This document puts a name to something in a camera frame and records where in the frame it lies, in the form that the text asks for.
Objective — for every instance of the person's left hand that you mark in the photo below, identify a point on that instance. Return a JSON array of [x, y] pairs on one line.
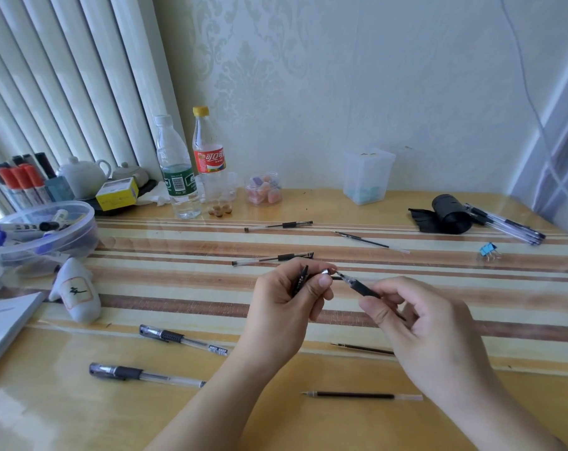
[[277, 314]]

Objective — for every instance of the person's right hand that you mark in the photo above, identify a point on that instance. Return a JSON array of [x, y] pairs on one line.
[[434, 342]]

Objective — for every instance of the person's left thumb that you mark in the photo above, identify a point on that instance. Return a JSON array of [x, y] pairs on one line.
[[319, 286]]

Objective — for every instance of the person's right thumb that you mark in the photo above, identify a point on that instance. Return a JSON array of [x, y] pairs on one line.
[[375, 314]]

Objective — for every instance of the black pen cap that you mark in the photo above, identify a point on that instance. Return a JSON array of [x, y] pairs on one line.
[[300, 279]]

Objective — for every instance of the clear pen barrel black grip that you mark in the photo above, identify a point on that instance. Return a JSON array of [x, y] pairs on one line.
[[364, 289], [288, 224], [284, 257]]

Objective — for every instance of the person's right forearm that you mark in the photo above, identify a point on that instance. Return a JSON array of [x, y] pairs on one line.
[[504, 418]]

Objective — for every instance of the person's left forearm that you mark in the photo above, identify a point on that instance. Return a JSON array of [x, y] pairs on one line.
[[218, 408]]

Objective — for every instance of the black ink pen refill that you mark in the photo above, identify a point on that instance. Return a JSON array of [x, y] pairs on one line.
[[368, 241], [363, 349], [359, 395]]

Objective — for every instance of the striped brown cream table mat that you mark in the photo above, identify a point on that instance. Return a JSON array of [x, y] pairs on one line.
[[453, 267]]

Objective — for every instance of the clear jar of colourful erasers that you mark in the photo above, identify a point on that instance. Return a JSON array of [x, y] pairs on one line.
[[263, 190]]

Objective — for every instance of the translucent plastic container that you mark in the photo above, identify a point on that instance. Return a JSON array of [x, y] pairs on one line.
[[368, 178]]

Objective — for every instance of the black plastic bag roll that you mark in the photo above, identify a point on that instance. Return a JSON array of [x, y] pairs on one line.
[[448, 213]]

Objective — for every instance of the blue binder clip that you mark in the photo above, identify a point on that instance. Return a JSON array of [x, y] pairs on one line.
[[487, 250]]

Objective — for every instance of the small clear glass with nuts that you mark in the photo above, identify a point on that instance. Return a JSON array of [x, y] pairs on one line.
[[220, 201]]

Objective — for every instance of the capped black gel pen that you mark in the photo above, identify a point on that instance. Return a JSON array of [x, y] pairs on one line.
[[171, 336], [124, 372]]

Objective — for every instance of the bundle of clear gel pens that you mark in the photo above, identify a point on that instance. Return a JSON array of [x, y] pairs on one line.
[[509, 225]]

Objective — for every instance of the red label bottle yellow cap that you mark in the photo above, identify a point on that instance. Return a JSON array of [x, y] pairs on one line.
[[208, 154]]

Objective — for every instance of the green label water bottle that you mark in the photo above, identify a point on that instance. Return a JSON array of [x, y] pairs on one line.
[[178, 178]]

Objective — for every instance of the white crumpled tissue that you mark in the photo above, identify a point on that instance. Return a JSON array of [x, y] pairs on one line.
[[154, 194]]

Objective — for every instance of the black tray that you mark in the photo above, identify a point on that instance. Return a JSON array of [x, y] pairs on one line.
[[143, 208]]

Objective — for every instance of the white ceramic lidded cup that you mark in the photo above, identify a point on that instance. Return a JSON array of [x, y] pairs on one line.
[[131, 173]]

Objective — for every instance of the yellow and white box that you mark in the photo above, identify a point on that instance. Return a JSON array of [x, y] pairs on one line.
[[117, 194]]

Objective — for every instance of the white ceramic bottle black print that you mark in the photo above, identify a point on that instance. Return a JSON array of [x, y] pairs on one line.
[[77, 291]]

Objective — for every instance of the round clear plastic tub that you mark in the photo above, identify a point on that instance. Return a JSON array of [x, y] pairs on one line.
[[72, 239]]

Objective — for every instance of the white ceramic teapot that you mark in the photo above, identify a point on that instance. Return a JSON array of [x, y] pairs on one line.
[[81, 178]]

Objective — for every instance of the teal box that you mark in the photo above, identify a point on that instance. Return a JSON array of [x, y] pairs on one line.
[[60, 188]]

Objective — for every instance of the white marker black cap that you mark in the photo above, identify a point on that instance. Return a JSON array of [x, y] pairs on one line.
[[27, 227]]

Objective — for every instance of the bunch of whiteboard markers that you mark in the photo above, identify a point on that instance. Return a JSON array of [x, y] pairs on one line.
[[23, 180]]

